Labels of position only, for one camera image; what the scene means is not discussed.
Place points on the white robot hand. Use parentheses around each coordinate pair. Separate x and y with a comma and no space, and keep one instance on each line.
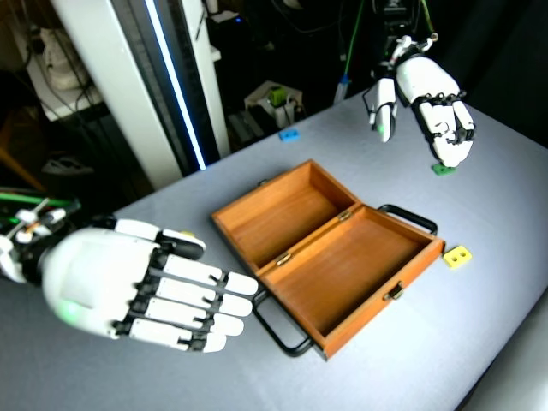
(421,79)
(94,274)

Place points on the orange wooden box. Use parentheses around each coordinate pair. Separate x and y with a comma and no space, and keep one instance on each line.
(299,205)

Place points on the blue and white connector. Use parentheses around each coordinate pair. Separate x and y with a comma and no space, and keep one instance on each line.
(341,87)

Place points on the small green two-hole block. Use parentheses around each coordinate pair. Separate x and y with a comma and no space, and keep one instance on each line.
(441,170)

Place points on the grey table cloth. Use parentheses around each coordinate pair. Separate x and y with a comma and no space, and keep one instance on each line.
(128,377)

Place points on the small blue block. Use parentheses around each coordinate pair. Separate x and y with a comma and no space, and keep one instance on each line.
(289,135)

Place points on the white device with green part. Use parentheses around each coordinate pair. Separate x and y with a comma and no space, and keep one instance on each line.
(261,92)

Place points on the yellow two-hole block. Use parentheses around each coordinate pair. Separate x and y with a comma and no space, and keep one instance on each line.
(457,257)

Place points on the white column with light strip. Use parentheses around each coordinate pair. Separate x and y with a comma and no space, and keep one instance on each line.
(120,64)

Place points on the white shoe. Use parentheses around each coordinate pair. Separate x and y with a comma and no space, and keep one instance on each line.
(60,60)

